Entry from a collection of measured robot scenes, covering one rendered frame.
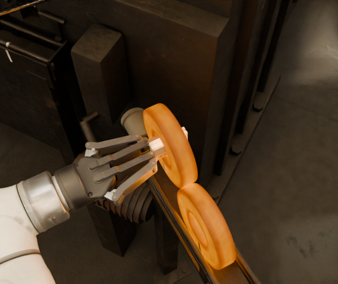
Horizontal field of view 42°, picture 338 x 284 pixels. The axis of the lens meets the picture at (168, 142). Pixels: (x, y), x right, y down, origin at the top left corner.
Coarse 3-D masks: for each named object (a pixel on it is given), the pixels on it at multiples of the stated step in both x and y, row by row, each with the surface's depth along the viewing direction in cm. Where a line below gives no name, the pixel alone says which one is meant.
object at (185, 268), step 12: (156, 204) 101; (156, 216) 108; (156, 228) 117; (168, 228) 110; (156, 240) 126; (168, 240) 117; (156, 252) 149; (168, 252) 126; (180, 252) 149; (156, 264) 146; (168, 264) 136; (180, 264) 146; (156, 276) 144; (168, 276) 144; (180, 276) 144
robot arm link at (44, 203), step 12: (36, 180) 71; (48, 180) 70; (24, 192) 69; (36, 192) 69; (48, 192) 69; (60, 192) 71; (24, 204) 68; (36, 204) 69; (48, 204) 69; (60, 204) 70; (36, 216) 69; (48, 216) 70; (60, 216) 71; (36, 228) 70; (48, 228) 72
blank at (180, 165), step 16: (144, 112) 78; (160, 112) 74; (160, 128) 73; (176, 128) 72; (176, 144) 72; (160, 160) 84; (176, 160) 72; (192, 160) 73; (176, 176) 77; (192, 176) 75
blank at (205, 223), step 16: (192, 192) 75; (192, 208) 75; (208, 208) 72; (192, 224) 81; (208, 224) 71; (224, 224) 71; (208, 240) 74; (224, 240) 71; (208, 256) 79; (224, 256) 72
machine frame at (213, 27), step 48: (0, 0) 107; (96, 0) 90; (144, 0) 88; (192, 0) 85; (240, 0) 86; (288, 0) 136; (144, 48) 95; (192, 48) 88; (240, 48) 101; (0, 96) 156; (144, 96) 110; (192, 96) 101; (240, 96) 119; (48, 144) 171; (192, 144) 118; (240, 144) 164
